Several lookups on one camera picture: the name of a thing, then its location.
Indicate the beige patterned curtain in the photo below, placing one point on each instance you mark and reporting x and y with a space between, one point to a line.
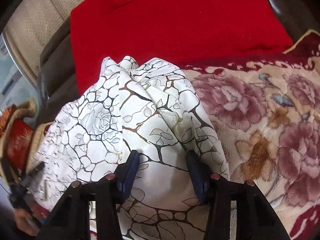
30 28

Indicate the floral cream maroon bedspread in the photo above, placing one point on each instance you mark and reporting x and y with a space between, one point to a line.
265 111

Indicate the red gold embroidered pillow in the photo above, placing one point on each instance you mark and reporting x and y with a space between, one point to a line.
16 136

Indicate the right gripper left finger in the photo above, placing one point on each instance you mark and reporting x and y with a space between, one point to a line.
112 190

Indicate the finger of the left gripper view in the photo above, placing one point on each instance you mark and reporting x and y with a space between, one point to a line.
33 173

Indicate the person's left hand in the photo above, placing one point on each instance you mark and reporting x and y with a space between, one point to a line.
24 219

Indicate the white crackle-print garment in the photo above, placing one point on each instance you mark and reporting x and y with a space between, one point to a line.
151 108

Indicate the red blanket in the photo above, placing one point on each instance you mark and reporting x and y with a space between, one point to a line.
179 31

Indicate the window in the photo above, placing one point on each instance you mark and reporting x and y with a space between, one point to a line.
15 86

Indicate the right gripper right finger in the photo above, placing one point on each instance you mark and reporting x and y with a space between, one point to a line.
211 189

